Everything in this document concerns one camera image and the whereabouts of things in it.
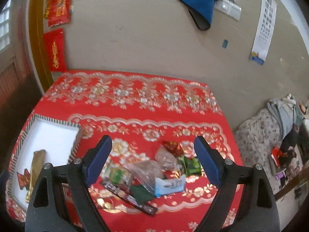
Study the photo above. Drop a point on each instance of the clear bag of dates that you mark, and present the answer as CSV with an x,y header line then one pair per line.
x,y
165,159

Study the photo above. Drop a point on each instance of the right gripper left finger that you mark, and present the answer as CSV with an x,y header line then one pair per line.
x,y
47,210

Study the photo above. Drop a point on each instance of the red wall banner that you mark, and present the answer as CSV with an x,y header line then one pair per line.
x,y
58,12
55,50

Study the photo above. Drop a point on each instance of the brown louvered door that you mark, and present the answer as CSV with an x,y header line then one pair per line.
x,y
13,75

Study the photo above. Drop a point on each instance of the red foil snack packet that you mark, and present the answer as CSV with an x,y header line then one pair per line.
x,y
173,147

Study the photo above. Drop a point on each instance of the clear plastic snack bag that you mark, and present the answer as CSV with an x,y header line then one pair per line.
x,y
145,173

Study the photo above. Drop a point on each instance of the white blue snack packet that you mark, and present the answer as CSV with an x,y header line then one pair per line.
x,y
169,186

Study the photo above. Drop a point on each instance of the white wall switch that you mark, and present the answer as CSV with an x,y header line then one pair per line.
x,y
228,8

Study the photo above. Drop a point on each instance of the white wall calendar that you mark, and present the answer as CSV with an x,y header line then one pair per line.
x,y
264,31

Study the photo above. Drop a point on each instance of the lower red wall banner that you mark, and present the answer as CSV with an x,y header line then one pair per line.
x,y
55,50

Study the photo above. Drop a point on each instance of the dark green pouch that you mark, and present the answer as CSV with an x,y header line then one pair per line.
x,y
141,194

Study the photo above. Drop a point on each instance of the green white snack packet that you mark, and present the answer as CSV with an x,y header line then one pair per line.
x,y
118,176

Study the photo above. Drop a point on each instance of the red item on sofa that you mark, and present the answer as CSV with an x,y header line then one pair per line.
x,y
276,154

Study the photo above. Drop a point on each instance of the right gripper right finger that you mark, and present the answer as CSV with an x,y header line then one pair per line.
x,y
257,210

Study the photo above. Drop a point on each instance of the dark chocolate bar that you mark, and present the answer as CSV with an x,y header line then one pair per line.
x,y
116,190

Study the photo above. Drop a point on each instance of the green black snack packet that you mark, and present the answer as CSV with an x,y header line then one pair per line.
x,y
192,166

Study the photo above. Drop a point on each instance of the small blue wall sticker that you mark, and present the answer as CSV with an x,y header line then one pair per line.
x,y
225,43

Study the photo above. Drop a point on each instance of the pile of grey clothes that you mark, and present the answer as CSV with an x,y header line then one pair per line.
x,y
286,112

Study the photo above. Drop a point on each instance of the floral covered sofa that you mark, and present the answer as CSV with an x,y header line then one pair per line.
x,y
255,139

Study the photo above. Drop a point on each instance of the window with panes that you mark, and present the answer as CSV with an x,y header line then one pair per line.
x,y
4,26

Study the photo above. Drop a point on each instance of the gold snack packet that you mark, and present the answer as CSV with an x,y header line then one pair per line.
x,y
37,164

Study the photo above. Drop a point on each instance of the striped white tray box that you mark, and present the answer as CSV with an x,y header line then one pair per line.
x,y
60,140

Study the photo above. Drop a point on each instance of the small red candy packet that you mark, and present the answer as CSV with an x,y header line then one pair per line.
x,y
24,180

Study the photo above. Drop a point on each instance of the upper red wall banner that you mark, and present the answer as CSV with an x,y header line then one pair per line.
x,y
58,12

